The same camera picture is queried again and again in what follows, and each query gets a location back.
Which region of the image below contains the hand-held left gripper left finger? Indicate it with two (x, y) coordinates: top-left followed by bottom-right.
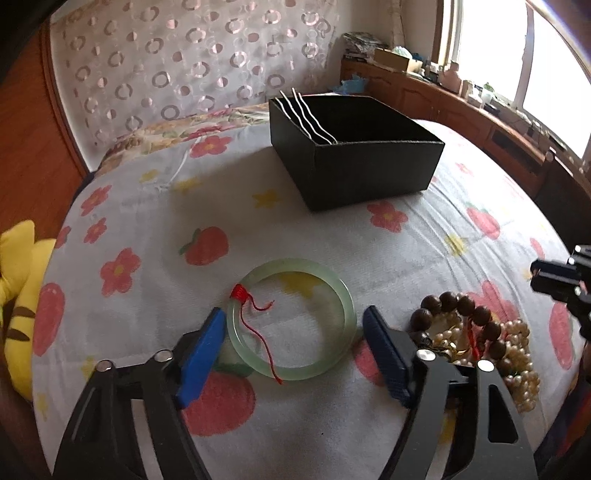
(53, 306), (228, 480)

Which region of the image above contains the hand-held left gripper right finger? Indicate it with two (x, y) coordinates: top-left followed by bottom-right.
(362, 305), (539, 480)

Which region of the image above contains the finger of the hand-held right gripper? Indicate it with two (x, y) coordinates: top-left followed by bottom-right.
(530, 246), (591, 340)

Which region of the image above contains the green jade bangle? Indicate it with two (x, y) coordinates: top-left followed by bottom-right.
(226, 259), (357, 381)

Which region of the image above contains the brown wooden bead bracelet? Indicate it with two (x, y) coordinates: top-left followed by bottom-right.
(410, 291), (509, 360)

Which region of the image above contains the white pearl necklace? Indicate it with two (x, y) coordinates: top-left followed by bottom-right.
(427, 312), (541, 414)

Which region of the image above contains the black jewelry box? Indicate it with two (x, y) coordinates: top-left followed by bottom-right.
(269, 91), (445, 213)

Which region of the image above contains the yellow plush toy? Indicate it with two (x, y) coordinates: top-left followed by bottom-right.
(0, 220), (57, 401)

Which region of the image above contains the window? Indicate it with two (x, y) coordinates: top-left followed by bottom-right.
(436, 0), (591, 162)

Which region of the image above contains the blue plastic bag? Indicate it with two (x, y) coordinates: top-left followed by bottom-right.
(333, 74), (370, 94)

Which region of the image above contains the cardboard box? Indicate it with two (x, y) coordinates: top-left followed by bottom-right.
(373, 47), (423, 73)

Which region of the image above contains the wooden headboard with patterned fabric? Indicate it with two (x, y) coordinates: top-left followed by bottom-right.
(41, 0), (345, 176)

